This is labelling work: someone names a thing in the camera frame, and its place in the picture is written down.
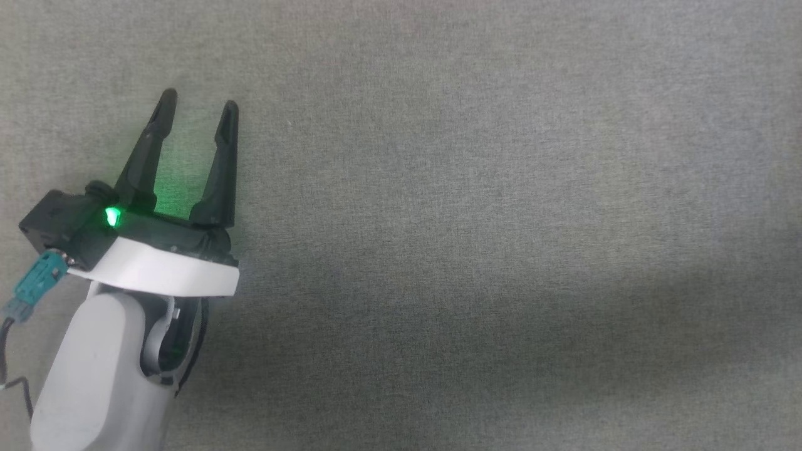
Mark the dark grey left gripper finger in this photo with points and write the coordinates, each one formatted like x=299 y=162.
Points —
x=220 y=181
x=145 y=160

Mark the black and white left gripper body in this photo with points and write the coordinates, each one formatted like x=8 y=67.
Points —
x=163 y=263

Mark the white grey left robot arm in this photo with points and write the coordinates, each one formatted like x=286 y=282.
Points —
x=94 y=376

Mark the grey fabric covered surface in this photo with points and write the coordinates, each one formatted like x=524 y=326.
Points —
x=501 y=219

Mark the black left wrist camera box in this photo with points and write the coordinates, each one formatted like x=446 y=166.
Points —
x=53 y=222

